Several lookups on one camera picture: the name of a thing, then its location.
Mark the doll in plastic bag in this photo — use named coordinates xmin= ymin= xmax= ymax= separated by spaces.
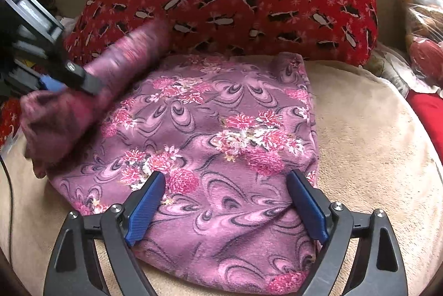
xmin=402 ymin=0 xmax=442 ymax=87

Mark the purple floral fleece garment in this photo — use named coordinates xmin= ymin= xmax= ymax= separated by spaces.
xmin=21 ymin=21 xmax=318 ymax=295

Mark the red patterned pillow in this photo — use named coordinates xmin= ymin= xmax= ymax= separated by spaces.
xmin=65 ymin=0 xmax=378 ymax=66

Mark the red cloth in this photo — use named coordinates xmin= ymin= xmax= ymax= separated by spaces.
xmin=406 ymin=90 xmax=443 ymax=161

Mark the beige fleece blanket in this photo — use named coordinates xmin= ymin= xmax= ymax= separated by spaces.
xmin=1 ymin=61 xmax=442 ymax=295

